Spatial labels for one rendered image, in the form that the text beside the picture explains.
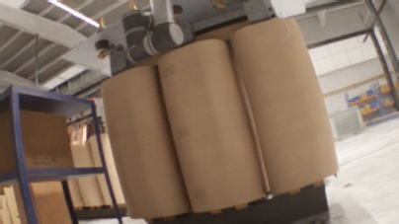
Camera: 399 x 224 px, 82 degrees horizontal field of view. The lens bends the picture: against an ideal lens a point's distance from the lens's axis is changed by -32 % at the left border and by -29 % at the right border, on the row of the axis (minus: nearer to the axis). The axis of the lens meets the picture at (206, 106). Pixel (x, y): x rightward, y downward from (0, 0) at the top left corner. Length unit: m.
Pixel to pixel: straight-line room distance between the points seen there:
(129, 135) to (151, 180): 0.28
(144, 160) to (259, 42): 0.86
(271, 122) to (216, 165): 0.33
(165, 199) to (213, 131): 0.47
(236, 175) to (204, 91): 0.44
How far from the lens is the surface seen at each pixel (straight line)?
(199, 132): 1.58
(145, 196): 1.73
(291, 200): 1.66
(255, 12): 1.70
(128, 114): 1.77
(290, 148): 1.49
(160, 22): 1.40
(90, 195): 4.20
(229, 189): 1.55
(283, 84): 1.52
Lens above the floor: 0.42
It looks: 11 degrees up
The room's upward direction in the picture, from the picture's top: 14 degrees counter-clockwise
